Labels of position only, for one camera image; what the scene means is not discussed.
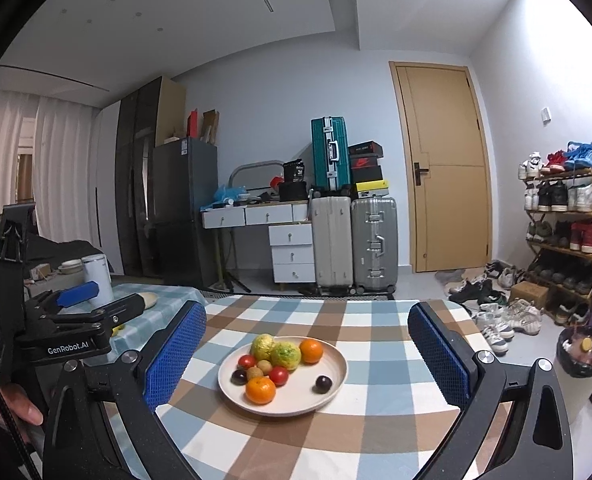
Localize beige suitcase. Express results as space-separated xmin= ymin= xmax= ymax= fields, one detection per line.
xmin=310 ymin=196 xmax=353 ymax=296

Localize silver suitcase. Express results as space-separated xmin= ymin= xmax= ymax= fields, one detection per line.
xmin=351 ymin=197 xmax=399 ymax=295

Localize flat cardboard pieces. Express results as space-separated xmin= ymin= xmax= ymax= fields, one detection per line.
xmin=202 ymin=109 xmax=221 ymax=143

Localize yellow-green guava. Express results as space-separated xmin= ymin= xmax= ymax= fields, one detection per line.
xmin=250 ymin=334 xmax=277 ymax=361

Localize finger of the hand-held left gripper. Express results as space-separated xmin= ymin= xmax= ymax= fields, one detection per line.
xmin=26 ymin=281 xmax=101 ymax=320
xmin=38 ymin=294 xmax=146 ymax=333

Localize white cylindrical container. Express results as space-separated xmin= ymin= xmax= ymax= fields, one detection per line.
xmin=82 ymin=254 xmax=114 ymax=308

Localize rough green citrus fruit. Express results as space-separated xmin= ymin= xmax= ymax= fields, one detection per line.
xmin=270 ymin=341 xmax=303 ymax=372

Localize brown cardboard box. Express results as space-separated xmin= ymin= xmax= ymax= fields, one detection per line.
xmin=510 ymin=281 xmax=549 ymax=308

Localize black paper bag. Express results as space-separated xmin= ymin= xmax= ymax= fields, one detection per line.
xmin=282 ymin=161 xmax=307 ymax=184

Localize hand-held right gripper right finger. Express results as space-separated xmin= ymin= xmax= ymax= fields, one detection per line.
xmin=407 ymin=301 xmax=577 ymax=480

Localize dark tall wardrobe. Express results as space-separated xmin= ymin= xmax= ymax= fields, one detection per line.
xmin=114 ymin=76 xmax=187 ymax=278

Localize shoe rack with shoes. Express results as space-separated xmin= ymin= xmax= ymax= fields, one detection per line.
xmin=518 ymin=142 xmax=592 ymax=323

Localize white drawer desk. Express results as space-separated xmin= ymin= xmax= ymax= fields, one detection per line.
xmin=200 ymin=200 xmax=314 ymax=291

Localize person's left hand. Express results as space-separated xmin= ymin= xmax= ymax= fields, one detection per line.
xmin=0 ymin=382 xmax=45 ymax=429

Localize pile of shoes on floor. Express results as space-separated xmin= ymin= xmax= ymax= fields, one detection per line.
xmin=446 ymin=260 xmax=544 ymax=356

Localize yellow wooden door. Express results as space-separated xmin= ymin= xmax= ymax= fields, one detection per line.
xmin=389 ymin=61 xmax=493 ymax=274

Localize white curtain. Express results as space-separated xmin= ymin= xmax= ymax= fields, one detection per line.
xmin=0 ymin=91 xmax=107 ymax=261

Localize black trash bin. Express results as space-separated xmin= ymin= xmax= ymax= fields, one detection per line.
xmin=556 ymin=326 xmax=592 ymax=379

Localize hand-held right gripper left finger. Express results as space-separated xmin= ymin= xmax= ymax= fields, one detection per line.
xmin=40 ymin=300 xmax=207 ymax=480

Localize brown blue checkered tablecloth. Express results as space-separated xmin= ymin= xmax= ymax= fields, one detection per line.
xmin=100 ymin=294 xmax=507 ymax=480

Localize cream round plate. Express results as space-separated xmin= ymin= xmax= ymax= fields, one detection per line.
xmin=218 ymin=336 xmax=349 ymax=416

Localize teal suitcase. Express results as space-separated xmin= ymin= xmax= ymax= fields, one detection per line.
xmin=311 ymin=116 xmax=353 ymax=192

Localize dark grey refrigerator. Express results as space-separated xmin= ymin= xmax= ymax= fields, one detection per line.
xmin=151 ymin=136 xmax=220 ymax=288

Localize blue plastic bag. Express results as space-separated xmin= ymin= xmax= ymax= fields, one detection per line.
xmin=213 ymin=185 xmax=251 ymax=207

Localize black tripod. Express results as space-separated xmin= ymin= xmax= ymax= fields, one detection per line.
xmin=215 ymin=230 xmax=253 ymax=295

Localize arched grey mirror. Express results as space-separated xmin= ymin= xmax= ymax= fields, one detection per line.
xmin=230 ymin=160 xmax=284 ymax=202

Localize grey doormat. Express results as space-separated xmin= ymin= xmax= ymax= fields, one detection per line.
xmin=435 ymin=268 xmax=477 ymax=286

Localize orange mandarin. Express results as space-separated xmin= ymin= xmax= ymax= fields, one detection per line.
xmin=246 ymin=376 xmax=277 ymax=406
xmin=299 ymin=338 xmax=324 ymax=365

